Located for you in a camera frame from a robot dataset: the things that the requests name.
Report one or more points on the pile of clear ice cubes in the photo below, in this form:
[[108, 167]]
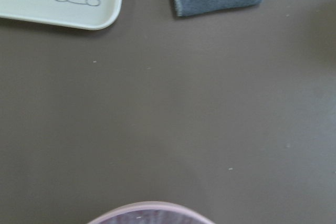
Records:
[[152, 217]]

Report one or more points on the pink bowl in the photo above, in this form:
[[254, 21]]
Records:
[[153, 205]]

